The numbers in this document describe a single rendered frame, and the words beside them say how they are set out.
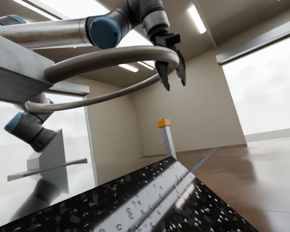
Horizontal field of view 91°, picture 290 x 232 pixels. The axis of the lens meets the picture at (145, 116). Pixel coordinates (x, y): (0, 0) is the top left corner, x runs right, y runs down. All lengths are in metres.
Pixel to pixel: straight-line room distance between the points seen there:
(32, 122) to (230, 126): 6.05
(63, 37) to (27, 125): 0.80
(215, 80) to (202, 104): 1.07
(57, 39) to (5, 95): 0.32
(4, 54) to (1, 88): 0.07
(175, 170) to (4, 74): 0.27
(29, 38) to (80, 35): 0.21
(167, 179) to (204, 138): 6.43
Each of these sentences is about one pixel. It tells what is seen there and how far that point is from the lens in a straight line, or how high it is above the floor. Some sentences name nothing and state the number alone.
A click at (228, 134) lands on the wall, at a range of 6.41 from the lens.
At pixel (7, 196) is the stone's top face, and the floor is 0.87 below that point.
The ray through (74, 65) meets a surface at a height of 1.04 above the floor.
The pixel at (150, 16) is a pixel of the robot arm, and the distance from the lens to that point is 0.57.
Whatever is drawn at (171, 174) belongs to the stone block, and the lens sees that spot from 0.18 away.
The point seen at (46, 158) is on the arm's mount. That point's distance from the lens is 1.23.
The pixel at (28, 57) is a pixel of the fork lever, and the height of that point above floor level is 1.06.
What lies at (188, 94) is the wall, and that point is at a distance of 6.78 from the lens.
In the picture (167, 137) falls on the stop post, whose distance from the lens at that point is 1.71.
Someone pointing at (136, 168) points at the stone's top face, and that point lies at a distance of 0.17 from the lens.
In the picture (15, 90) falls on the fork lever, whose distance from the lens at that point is 0.34.
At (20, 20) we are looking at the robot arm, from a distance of 1.01.
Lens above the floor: 0.90
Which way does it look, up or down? 9 degrees up
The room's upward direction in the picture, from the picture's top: 12 degrees counter-clockwise
